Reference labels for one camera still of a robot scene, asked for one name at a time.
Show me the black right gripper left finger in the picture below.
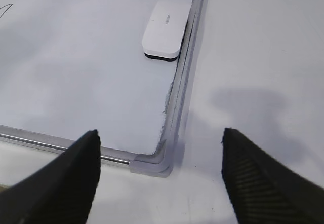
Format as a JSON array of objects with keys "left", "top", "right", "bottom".
[{"left": 1, "top": 130, "right": 101, "bottom": 223}]

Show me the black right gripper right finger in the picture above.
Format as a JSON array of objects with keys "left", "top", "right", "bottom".
[{"left": 221, "top": 128, "right": 323, "bottom": 223}]

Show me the white whiteboard eraser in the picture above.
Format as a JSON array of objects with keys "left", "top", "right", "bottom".
[{"left": 142, "top": 0, "right": 191, "bottom": 61}]

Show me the whiteboard with aluminium frame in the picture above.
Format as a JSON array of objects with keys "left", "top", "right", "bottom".
[{"left": 1, "top": 0, "right": 203, "bottom": 178}]

